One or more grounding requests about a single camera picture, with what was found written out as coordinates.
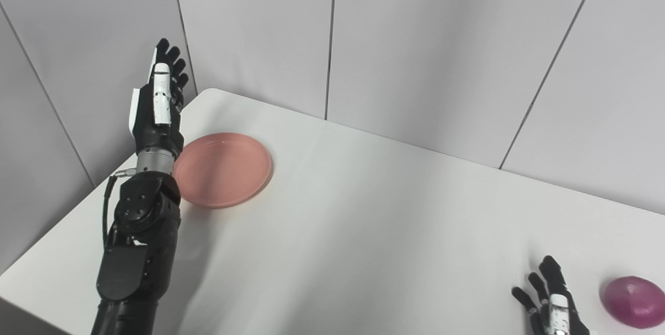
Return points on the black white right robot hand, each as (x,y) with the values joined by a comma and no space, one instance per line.
(558,319)

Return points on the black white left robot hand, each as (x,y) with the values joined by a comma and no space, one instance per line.
(156,135)

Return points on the purple red onion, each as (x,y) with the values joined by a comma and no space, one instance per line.
(634,301)

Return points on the pink round plate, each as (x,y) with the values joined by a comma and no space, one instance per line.
(228,169)

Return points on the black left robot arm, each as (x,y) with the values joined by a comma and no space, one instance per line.
(135,231)

